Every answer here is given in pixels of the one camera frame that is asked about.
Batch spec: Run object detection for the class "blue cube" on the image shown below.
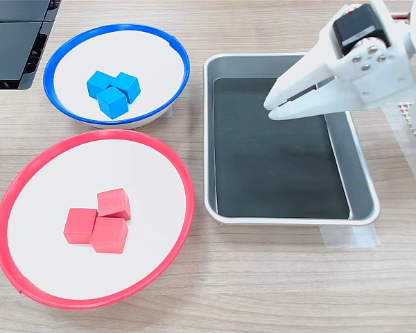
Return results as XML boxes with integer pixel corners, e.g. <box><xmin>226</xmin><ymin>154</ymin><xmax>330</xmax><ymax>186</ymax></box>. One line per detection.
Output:
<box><xmin>86</xmin><ymin>70</ymin><xmax>116</xmax><ymax>100</ymax></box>
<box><xmin>110</xmin><ymin>71</ymin><xmax>141</xmax><ymax>105</ymax></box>
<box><xmin>96</xmin><ymin>86</ymin><xmax>130</xmax><ymax>121</ymax></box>

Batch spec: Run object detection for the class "red cube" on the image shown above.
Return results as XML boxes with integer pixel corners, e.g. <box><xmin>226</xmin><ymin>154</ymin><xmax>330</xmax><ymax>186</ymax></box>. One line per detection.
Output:
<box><xmin>62</xmin><ymin>207</ymin><xmax>98</xmax><ymax>245</ymax></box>
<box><xmin>96</xmin><ymin>187</ymin><xmax>132</xmax><ymax>221</ymax></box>
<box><xmin>89</xmin><ymin>216</ymin><xmax>129</xmax><ymax>255</ymax></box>

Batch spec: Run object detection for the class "black tray mat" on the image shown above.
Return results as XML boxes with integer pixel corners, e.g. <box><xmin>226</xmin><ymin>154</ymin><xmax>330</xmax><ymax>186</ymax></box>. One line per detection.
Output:
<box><xmin>211</xmin><ymin>76</ymin><xmax>352</xmax><ymax>219</ymax></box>

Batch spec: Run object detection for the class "steel tray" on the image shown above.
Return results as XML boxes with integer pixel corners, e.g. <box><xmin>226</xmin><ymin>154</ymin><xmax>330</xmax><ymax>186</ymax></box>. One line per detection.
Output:
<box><xmin>202</xmin><ymin>51</ymin><xmax>382</xmax><ymax>226</ymax></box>

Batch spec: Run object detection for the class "pale perforated plate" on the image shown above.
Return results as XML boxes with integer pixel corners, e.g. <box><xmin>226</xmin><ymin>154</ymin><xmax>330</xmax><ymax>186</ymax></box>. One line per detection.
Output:
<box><xmin>397</xmin><ymin>100</ymin><xmax>416</xmax><ymax>162</ymax></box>

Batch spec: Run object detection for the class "wide clear tape sheet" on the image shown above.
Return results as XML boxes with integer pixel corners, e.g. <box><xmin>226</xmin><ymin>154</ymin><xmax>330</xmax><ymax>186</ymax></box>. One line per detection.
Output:
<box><xmin>381</xmin><ymin>103</ymin><xmax>416</xmax><ymax>204</ymax></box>

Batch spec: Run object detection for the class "short clear tape strip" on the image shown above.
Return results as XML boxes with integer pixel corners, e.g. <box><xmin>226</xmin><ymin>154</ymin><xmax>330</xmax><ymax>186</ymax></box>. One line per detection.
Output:
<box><xmin>319</xmin><ymin>224</ymin><xmax>381</xmax><ymax>249</ymax></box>

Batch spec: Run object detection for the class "blue-rimmed white plate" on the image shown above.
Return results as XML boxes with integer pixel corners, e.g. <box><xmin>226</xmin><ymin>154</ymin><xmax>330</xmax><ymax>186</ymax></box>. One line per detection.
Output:
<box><xmin>42</xmin><ymin>23</ymin><xmax>191</xmax><ymax>130</ymax></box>

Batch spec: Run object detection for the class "red-rimmed white plate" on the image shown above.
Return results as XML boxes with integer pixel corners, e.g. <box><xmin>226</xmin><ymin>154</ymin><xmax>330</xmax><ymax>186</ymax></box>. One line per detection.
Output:
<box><xmin>0</xmin><ymin>128</ymin><xmax>197</xmax><ymax>311</ymax></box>

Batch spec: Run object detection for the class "black device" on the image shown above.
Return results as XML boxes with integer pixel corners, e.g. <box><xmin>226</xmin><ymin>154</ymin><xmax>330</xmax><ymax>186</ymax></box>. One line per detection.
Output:
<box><xmin>0</xmin><ymin>0</ymin><xmax>62</xmax><ymax>91</ymax></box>

